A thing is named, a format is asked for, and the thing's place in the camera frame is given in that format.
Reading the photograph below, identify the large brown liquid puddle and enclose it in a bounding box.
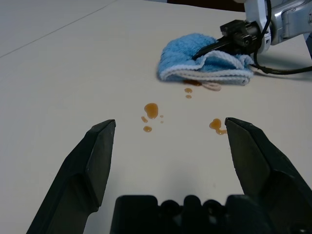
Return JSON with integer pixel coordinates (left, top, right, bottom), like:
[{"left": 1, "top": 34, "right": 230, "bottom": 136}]
[
  {"left": 209, "top": 118, "right": 229, "bottom": 136},
  {"left": 143, "top": 102, "right": 159, "bottom": 120}
]

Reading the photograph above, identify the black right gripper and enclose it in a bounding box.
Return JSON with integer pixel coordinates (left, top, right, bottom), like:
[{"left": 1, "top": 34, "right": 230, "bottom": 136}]
[{"left": 192, "top": 19, "right": 262, "bottom": 60}]

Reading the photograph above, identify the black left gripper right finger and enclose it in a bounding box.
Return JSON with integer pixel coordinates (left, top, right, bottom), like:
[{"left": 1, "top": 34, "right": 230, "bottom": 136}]
[{"left": 224, "top": 117, "right": 312, "bottom": 234}]

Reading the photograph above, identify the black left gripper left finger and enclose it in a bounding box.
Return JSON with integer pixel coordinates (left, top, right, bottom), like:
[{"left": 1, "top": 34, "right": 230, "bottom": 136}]
[{"left": 25, "top": 119, "right": 117, "bottom": 234}]

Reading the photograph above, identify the light blue terry rag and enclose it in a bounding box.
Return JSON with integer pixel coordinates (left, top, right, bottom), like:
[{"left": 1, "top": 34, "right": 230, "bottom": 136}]
[{"left": 156, "top": 33, "right": 255, "bottom": 92}]

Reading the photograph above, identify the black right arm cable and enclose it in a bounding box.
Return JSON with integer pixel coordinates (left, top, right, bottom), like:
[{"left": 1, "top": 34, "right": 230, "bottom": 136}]
[{"left": 251, "top": 0, "right": 312, "bottom": 76}]

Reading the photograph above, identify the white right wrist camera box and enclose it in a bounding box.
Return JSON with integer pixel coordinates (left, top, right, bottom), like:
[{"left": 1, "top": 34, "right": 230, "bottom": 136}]
[{"left": 243, "top": 0, "right": 273, "bottom": 53}]

